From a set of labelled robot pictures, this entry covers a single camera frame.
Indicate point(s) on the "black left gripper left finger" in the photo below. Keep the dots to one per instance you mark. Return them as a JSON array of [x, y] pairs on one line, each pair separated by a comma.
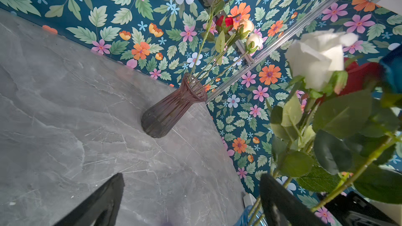
[[100, 208]]

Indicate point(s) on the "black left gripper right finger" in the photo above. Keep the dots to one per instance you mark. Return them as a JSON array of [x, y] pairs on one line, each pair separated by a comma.
[[281, 208]]

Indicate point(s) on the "smoky brown ribbed glass vase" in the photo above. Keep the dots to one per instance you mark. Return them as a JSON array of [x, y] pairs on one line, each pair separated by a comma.
[[159, 119]]

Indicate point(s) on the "white rose stem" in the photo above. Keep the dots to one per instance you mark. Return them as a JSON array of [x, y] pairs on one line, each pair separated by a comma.
[[254, 40], [310, 129]]

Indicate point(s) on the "red rose stem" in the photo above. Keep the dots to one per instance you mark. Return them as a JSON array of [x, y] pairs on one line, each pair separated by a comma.
[[353, 79], [226, 38]]

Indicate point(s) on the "blue rose stem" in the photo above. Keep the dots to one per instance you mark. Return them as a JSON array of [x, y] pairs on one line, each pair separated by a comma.
[[357, 133]]

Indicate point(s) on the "cream rose stem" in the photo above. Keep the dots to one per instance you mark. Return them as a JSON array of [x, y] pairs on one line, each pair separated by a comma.
[[244, 30]]

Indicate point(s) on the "pink peony flower stem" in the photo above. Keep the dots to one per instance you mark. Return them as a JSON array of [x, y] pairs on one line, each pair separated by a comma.
[[207, 22]]

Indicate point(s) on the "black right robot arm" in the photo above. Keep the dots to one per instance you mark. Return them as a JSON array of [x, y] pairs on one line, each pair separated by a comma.
[[353, 210]]

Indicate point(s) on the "aluminium frame post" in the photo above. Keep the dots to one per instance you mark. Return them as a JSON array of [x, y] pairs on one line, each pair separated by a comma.
[[288, 34]]

